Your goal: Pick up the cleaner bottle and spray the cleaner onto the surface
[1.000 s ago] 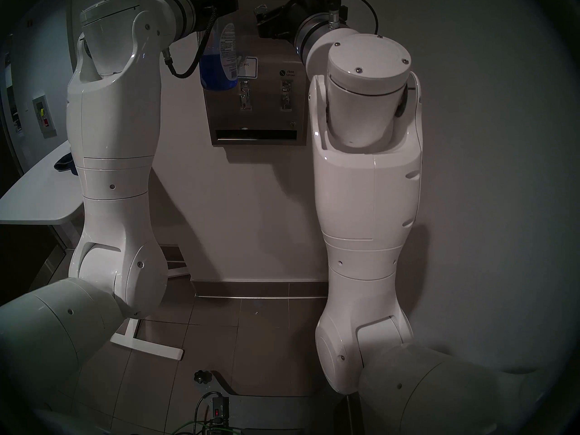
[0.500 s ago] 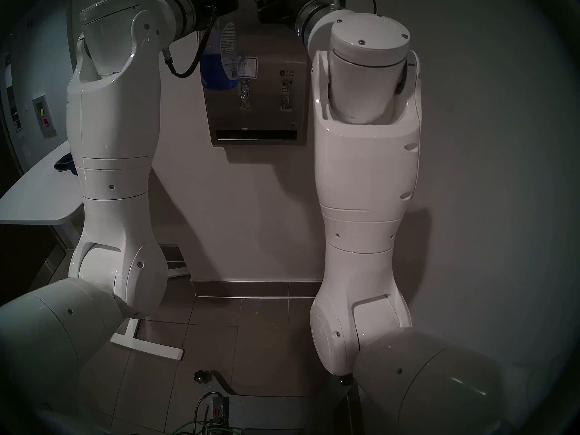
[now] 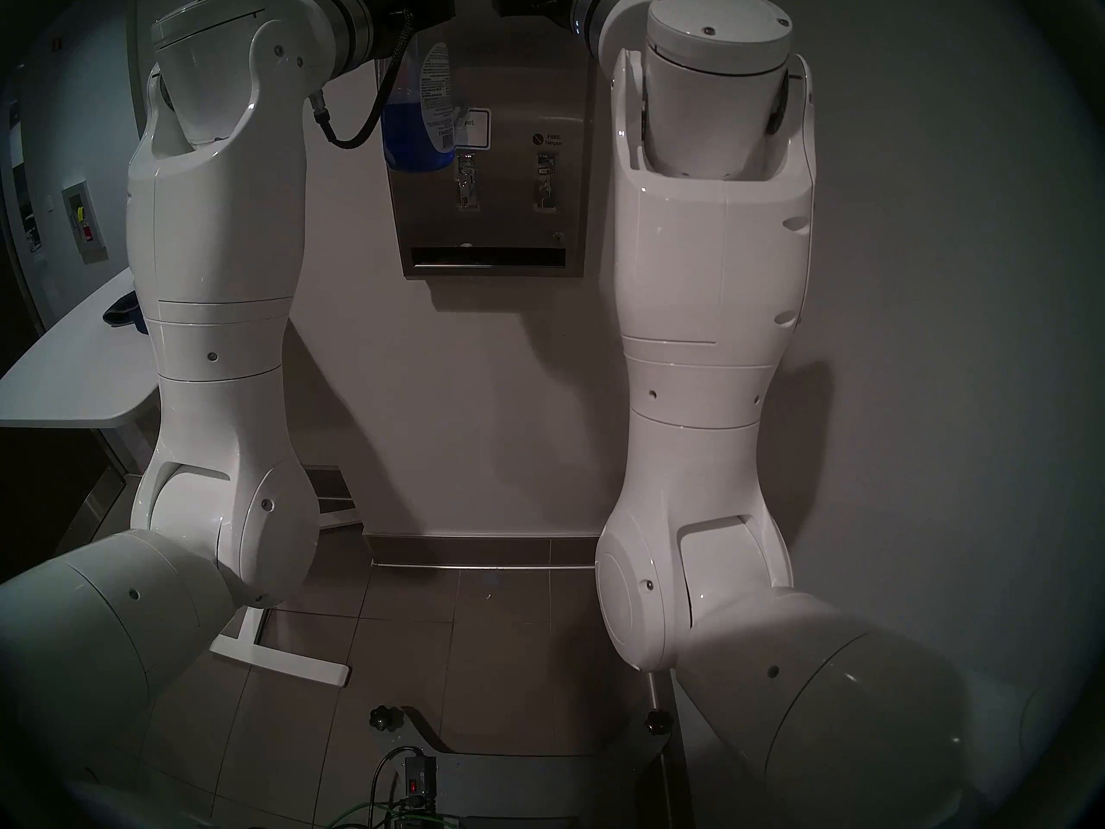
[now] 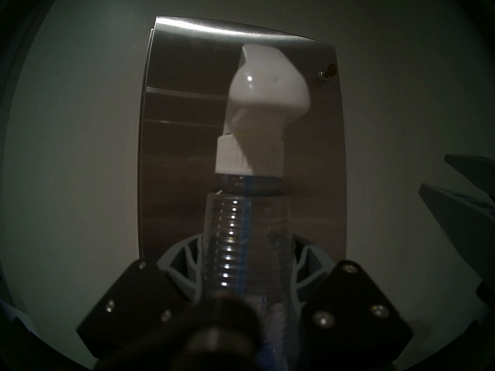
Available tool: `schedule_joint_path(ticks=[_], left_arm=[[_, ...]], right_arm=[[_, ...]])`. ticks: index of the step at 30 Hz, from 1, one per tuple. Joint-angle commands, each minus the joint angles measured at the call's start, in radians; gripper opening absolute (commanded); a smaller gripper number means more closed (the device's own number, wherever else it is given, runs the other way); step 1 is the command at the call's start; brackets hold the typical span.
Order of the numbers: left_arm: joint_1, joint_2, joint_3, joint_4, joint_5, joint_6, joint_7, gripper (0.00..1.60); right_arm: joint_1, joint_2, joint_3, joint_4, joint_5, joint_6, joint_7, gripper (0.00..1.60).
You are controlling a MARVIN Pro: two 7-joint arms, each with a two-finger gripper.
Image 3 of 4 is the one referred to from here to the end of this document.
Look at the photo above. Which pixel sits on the chrome dispenser lever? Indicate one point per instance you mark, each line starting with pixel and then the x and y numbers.
pixel 467 180
pixel 545 181

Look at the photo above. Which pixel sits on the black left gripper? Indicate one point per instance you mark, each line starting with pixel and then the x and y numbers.
pixel 388 3

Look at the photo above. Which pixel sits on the blue cleaner spray bottle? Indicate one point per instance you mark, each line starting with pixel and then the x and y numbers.
pixel 423 136

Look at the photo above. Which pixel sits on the white wall switch box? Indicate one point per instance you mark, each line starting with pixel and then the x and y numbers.
pixel 78 223

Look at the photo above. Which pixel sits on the grey robot base platform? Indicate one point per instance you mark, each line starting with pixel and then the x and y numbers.
pixel 535 793

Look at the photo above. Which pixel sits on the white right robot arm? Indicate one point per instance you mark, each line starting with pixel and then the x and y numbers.
pixel 716 318

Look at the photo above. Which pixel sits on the black box with red light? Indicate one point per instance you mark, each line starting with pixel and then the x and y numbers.
pixel 419 784

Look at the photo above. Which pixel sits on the small free label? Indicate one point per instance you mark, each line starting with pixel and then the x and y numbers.
pixel 546 140

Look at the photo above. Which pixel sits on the stainless steel wall dispenser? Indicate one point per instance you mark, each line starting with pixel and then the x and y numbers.
pixel 518 214

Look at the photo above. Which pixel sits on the dark blue cloth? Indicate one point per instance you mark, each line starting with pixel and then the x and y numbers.
pixel 123 311

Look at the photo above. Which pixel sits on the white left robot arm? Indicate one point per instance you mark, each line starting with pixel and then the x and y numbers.
pixel 216 231

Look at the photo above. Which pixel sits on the white blue-edged dispenser sticker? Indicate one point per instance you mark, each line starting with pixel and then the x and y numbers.
pixel 475 129

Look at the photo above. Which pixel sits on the black star knob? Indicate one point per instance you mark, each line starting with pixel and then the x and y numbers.
pixel 658 721
pixel 385 718

